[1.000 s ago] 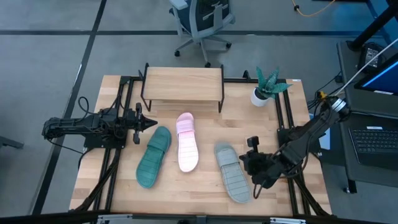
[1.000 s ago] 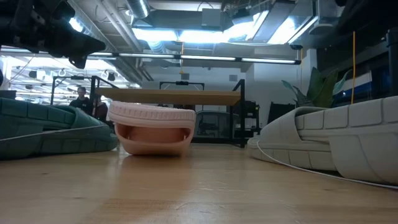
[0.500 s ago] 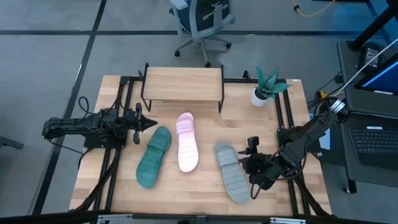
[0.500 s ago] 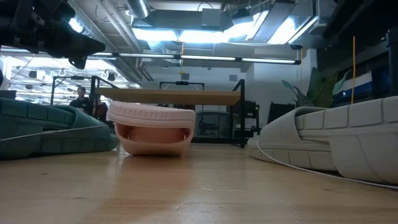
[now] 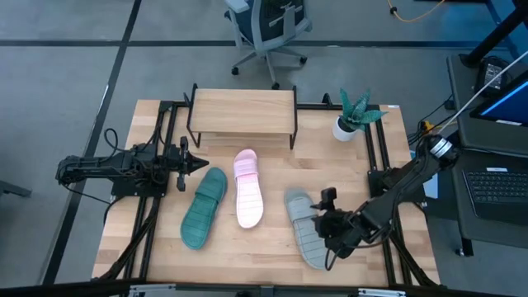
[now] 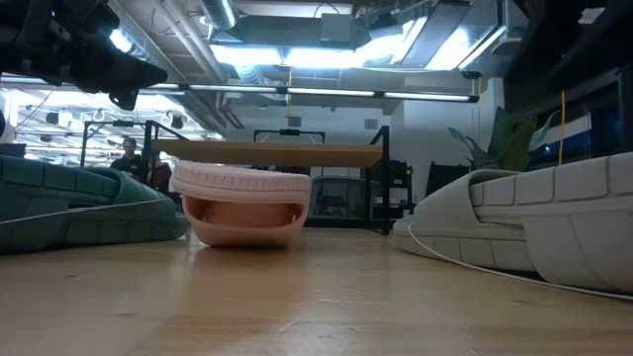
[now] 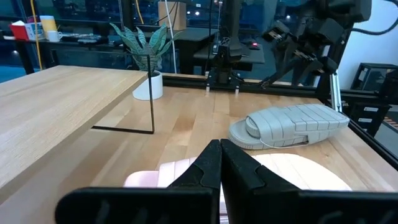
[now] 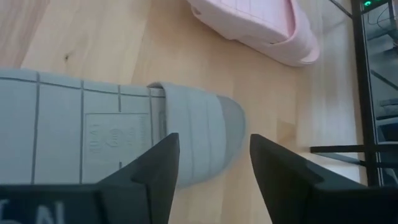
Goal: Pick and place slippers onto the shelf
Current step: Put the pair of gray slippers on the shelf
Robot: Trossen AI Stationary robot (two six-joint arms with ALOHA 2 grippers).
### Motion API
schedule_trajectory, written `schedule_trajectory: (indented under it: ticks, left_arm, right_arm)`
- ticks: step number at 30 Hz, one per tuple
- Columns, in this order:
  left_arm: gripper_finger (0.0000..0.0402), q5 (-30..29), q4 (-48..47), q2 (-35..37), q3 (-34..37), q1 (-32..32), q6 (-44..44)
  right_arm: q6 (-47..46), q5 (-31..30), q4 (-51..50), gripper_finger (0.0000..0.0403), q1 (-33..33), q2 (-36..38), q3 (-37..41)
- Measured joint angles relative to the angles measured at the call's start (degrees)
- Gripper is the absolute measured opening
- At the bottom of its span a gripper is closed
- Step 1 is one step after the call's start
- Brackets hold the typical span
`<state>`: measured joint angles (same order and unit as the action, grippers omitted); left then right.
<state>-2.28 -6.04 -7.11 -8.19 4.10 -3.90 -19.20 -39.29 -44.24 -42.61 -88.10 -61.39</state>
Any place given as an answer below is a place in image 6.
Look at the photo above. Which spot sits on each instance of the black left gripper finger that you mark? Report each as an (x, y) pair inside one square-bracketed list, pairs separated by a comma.
[(138, 74), (123, 99)]

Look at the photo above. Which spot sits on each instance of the green foam slipper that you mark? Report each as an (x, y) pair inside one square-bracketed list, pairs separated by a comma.
[(74, 227)]

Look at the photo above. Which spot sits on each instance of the pink foam slipper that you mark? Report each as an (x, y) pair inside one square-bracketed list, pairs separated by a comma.
[(237, 185)]

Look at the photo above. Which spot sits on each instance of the grey foam slipper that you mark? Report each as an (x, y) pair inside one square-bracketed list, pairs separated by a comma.
[(569, 237)]

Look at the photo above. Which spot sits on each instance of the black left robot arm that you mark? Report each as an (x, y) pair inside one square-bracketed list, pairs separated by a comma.
[(10, 34)]

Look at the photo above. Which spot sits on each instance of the person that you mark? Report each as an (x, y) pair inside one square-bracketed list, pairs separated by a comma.
[(129, 165), (160, 178)]

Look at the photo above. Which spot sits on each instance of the potted plant in white pot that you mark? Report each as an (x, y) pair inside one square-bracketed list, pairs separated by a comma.
[(514, 143)]

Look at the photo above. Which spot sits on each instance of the black background panel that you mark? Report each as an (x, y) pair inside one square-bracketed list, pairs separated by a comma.
[(445, 178)]

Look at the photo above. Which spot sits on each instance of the long linear light fixture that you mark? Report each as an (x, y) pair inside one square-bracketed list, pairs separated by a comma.
[(331, 92)]

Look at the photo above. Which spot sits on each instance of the black background cart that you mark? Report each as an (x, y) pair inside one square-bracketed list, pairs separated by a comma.
[(400, 188)]

